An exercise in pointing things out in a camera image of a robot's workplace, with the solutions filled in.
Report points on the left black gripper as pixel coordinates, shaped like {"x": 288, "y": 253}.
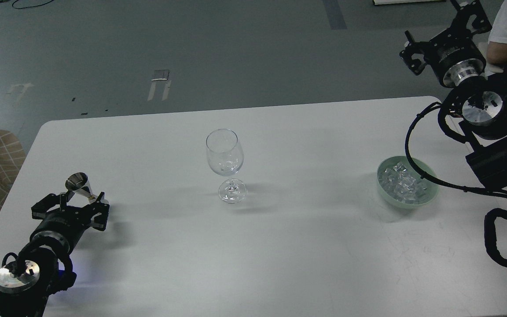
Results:
{"x": 65, "y": 224}

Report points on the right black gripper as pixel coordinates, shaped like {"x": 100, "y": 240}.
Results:
{"x": 453, "y": 56}

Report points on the steel double jigger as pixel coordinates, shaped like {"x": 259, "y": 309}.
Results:
{"x": 79, "y": 184}

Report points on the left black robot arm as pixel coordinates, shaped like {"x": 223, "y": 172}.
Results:
{"x": 44, "y": 267}

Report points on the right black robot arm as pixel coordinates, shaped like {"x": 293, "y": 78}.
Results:
{"x": 474, "y": 112}

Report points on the pile of ice cubes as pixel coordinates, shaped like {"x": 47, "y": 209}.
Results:
{"x": 399, "y": 183}

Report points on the clear wine glass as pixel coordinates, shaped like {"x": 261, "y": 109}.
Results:
{"x": 225, "y": 158}

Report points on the green bowl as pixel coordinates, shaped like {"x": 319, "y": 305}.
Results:
{"x": 434, "y": 188}

